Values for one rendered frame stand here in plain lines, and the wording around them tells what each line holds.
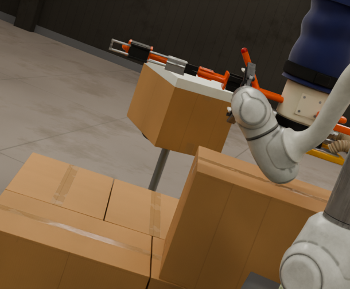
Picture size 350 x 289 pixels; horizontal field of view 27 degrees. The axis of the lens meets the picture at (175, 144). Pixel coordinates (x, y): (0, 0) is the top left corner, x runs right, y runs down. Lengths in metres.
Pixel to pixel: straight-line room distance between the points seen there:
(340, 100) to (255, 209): 0.62
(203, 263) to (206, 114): 1.65
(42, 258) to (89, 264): 0.16
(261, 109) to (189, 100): 1.98
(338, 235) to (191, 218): 0.84
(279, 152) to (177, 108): 1.95
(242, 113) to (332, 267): 0.53
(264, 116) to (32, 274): 1.01
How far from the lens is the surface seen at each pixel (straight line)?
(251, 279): 2.18
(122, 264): 2.50
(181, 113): 3.92
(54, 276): 2.50
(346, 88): 1.90
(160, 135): 3.92
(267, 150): 2.01
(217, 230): 2.41
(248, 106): 1.95
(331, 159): 2.44
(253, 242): 2.43
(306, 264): 1.64
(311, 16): 2.46
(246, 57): 2.48
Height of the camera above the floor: 1.50
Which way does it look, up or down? 12 degrees down
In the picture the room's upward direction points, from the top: 19 degrees clockwise
